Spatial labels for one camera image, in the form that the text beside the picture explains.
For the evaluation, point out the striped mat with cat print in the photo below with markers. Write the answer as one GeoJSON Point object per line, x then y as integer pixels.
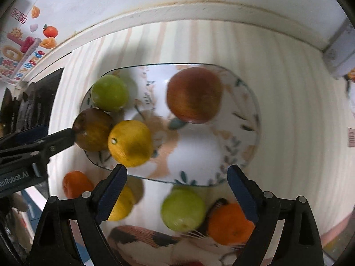
{"type": "Point", "coordinates": [291, 116]}

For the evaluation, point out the brownish red apple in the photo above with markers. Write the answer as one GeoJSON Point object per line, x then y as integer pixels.
{"type": "Point", "coordinates": [93, 130]}

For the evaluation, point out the colourful wall sticker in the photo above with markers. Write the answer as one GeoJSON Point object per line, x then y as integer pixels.
{"type": "Point", "coordinates": [25, 47]}

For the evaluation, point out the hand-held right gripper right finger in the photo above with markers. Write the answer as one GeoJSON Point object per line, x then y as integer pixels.
{"type": "Point", "coordinates": [244, 196]}

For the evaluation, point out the small orange behind bottle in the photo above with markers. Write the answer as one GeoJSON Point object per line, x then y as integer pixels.
{"type": "Point", "coordinates": [351, 75]}

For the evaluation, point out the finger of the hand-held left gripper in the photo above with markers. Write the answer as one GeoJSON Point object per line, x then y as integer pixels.
{"type": "Point", "coordinates": [62, 140]}
{"type": "Point", "coordinates": [30, 133]}

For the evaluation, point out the green apple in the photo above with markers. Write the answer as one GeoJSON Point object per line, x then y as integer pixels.
{"type": "Point", "coordinates": [109, 92]}
{"type": "Point", "coordinates": [183, 209]}

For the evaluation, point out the floral oval plate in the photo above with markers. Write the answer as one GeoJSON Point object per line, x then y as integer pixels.
{"type": "Point", "coordinates": [194, 155]}

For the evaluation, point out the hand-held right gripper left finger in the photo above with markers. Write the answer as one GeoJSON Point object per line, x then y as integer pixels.
{"type": "Point", "coordinates": [112, 196]}

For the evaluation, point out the round yellow orange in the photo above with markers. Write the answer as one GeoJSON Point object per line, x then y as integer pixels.
{"type": "Point", "coordinates": [130, 144]}

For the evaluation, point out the large red apple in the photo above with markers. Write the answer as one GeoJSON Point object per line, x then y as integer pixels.
{"type": "Point", "coordinates": [194, 94]}

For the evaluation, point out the orange tangerine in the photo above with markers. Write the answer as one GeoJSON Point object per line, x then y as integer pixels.
{"type": "Point", "coordinates": [76, 185]}
{"type": "Point", "coordinates": [230, 224]}

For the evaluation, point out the yellow pear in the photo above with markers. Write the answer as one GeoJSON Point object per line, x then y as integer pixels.
{"type": "Point", "coordinates": [124, 206]}

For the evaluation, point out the white spray can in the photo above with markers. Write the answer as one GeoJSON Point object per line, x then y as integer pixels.
{"type": "Point", "coordinates": [342, 47]}

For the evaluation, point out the black gas stove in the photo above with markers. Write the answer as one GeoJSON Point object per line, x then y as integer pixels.
{"type": "Point", "coordinates": [41, 94]}

